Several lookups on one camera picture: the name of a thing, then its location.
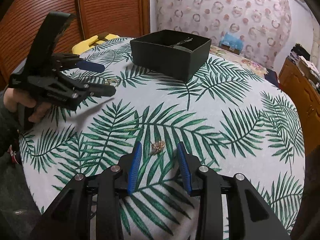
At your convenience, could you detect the blue plush toy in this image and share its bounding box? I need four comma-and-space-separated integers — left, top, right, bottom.
219, 32, 244, 51

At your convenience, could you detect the left hand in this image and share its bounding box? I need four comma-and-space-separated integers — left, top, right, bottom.
3, 88, 52, 123

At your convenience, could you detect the pale green jade bangle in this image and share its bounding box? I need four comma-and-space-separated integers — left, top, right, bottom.
169, 38, 193, 50

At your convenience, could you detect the yellow plush toy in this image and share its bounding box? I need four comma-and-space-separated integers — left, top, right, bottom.
72, 32, 119, 55

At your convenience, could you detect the small gold ring jewelry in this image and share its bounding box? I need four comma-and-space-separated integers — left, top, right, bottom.
105, 79, 121, 87

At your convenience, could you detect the black open jewelry box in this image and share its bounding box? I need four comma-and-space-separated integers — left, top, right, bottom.
130, 29, 211, 82

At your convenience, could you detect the wooden sideboard cabinet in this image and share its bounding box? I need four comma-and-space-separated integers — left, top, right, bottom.
278, 57, 320, 140

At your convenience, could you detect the palm leaf print blanket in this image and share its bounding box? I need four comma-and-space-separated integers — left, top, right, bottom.
20, 38, 305, 239

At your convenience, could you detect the brown louvered wardrobe door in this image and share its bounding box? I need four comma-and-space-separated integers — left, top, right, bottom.
1, 0, 150, 81

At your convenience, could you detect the stack of folded clothes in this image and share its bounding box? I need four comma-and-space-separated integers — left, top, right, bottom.
291, 43, 310, 61

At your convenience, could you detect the floral bed quilt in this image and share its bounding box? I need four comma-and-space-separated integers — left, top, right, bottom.
210, 45, 268, 79

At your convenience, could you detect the patterned pink curtain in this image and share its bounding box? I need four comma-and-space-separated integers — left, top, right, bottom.
156, 0, 292, 68

